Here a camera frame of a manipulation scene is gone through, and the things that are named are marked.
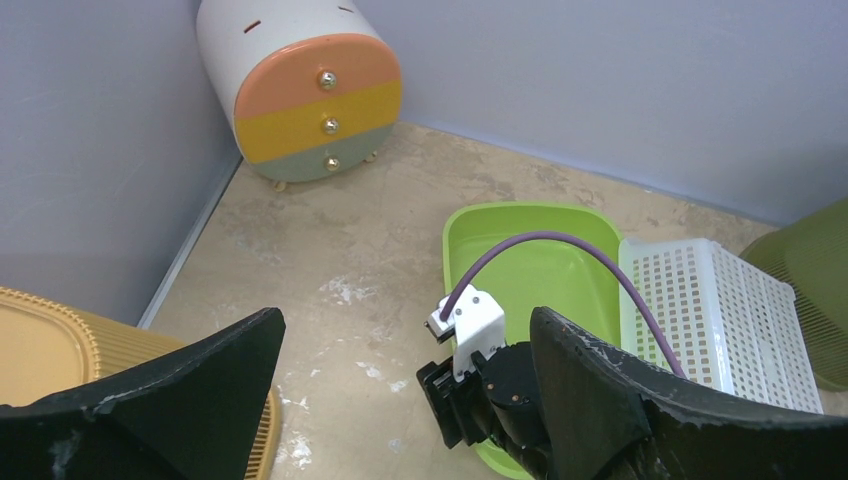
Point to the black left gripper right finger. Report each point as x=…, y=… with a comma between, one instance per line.
x=611, y=415

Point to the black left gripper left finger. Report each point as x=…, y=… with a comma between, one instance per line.
x=203, y=411

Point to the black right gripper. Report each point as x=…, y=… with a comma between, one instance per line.
x=499, y=401

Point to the green solid tray underneath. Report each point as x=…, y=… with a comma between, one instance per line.
x=538, y=273

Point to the light green mesh tray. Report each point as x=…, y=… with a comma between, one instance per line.
x=731, y=326

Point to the yellow slatted waste basket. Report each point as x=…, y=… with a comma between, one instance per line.
x=47, y=347

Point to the olive green waste basket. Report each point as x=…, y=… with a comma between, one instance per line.
x=811, y=256

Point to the white drawer cabinet coloured fronts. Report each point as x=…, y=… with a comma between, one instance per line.
x=309, y=88

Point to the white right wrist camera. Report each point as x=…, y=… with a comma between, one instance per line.
x=476, y=322

